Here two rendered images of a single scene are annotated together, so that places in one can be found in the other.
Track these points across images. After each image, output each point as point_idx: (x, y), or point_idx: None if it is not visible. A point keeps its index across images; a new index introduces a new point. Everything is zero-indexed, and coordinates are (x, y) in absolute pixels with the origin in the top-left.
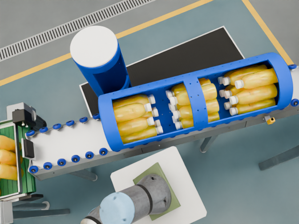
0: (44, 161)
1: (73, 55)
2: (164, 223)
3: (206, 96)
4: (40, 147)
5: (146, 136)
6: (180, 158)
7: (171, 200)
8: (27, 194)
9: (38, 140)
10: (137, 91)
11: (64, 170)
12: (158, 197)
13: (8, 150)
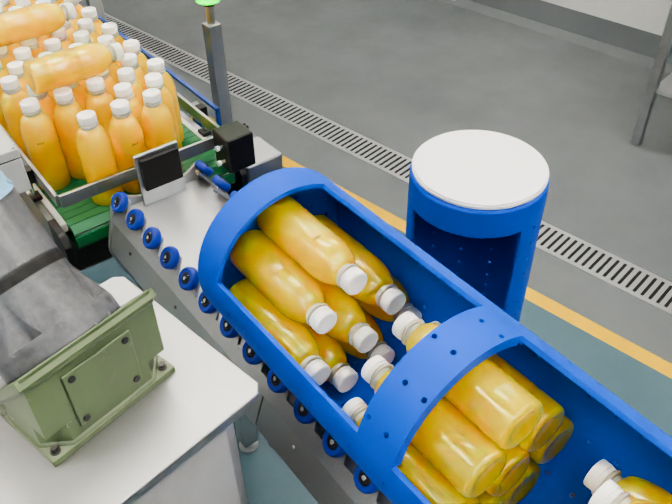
0: (149, 218)
1: (426, 144)
2: None
3: (477, 399)
4: (179, 202)
5: (273, 335)
6: (224, 417)
7: (36, 364)
8: (70, 238)
9: (196, 193)
10: (375, 223)
11: (142, 272)
12: (29, 307)
13: (142, 139)
